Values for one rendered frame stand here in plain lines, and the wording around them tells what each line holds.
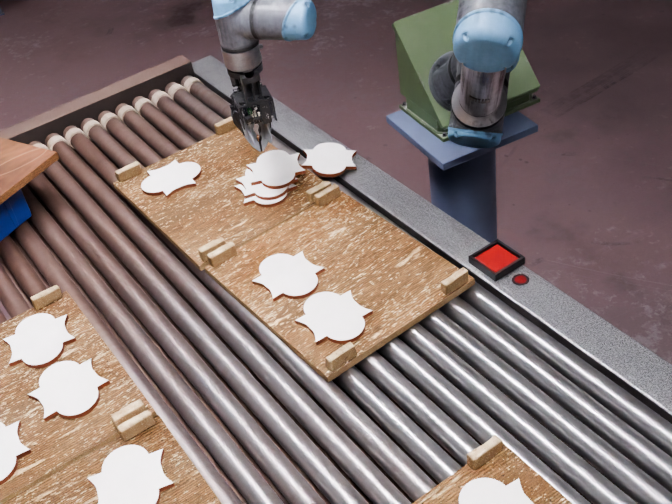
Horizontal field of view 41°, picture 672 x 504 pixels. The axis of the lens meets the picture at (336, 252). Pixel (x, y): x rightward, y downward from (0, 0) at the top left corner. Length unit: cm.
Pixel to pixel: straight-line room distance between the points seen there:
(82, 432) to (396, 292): 61
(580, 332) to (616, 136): 222
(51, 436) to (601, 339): 95
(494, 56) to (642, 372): 58
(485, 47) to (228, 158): 77
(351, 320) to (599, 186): 202
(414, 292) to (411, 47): 73
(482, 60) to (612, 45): 285
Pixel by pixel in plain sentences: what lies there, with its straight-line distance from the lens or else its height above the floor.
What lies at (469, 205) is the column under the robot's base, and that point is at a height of 67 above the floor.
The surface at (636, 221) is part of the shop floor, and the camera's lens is 335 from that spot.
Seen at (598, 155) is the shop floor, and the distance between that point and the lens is 367.
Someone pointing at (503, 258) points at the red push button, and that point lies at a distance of 175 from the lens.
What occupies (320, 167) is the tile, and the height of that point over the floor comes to 94.
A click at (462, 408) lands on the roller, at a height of 92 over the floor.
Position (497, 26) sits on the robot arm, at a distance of 156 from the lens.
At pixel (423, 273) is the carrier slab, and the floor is 94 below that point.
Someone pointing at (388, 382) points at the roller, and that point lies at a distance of 155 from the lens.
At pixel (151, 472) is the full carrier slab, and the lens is 148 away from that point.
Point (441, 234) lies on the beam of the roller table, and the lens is 183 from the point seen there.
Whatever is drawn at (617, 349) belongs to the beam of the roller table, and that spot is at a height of 92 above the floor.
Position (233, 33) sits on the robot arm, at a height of 133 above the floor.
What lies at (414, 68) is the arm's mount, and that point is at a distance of 219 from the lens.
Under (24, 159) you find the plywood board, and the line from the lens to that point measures 213.
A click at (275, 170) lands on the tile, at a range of 199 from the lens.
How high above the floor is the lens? 207
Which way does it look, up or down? 39 degrees down
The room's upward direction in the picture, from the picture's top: 9 degrees counter-clockwise
